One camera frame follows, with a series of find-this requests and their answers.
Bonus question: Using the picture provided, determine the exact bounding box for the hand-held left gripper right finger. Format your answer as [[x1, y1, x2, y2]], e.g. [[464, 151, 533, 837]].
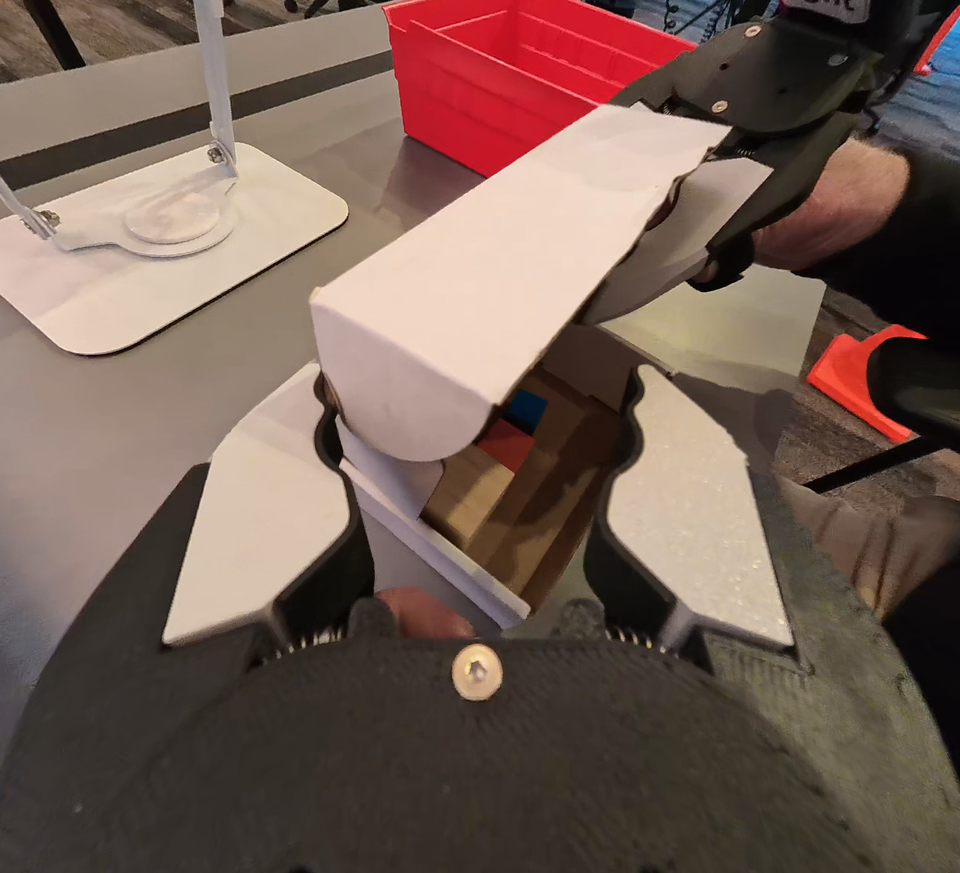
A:
[[583, 363, 796, 657]]

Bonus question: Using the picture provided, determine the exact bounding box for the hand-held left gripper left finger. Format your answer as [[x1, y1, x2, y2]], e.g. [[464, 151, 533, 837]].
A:
[[161, 361, 376, 657]]

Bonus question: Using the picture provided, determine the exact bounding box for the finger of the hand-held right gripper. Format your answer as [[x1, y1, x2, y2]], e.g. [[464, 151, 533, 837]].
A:
[[583, 154, 775, 327]]

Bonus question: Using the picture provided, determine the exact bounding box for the white cardboard box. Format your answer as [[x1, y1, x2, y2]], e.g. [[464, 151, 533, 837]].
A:
[[309, 104, 735, 630]]

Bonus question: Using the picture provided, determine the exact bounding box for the person's right forearm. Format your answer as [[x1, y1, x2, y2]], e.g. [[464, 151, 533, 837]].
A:
[[795, 145, 960, 323]]

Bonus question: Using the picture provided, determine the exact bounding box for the person's right hand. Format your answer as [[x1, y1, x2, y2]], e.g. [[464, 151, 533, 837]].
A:
[[752, 138, 913, 273]]

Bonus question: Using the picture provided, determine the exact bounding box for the person's left hand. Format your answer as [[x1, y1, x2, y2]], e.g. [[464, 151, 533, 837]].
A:
[[375, 585, 474, 640]]

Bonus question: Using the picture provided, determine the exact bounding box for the person's leg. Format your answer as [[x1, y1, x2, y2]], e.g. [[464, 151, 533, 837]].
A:
[[776, 471, 960, 623]]

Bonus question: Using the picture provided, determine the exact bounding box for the blue cube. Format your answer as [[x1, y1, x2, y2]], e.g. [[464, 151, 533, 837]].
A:
[[502, 389, 550, 435]]

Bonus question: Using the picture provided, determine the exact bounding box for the red cube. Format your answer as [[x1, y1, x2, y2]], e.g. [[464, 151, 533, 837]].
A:
[[476, 417, 537, 473]]

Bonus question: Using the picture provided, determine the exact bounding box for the plain wooden cube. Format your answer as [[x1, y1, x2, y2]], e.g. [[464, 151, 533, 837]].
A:
[[420, 444, 519, 552]]

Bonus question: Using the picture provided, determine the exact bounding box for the orange-red plastic tray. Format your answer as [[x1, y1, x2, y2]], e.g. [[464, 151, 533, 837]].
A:
[[806, 324, 931, 443]]

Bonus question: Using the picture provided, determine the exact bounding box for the red plastic bin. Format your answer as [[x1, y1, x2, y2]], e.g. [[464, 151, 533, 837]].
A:
[[382, 0, 699, 178]]

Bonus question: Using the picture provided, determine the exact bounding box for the white desk stand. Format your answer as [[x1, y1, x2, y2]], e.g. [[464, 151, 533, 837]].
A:
[[0, 0, 350, 357]]

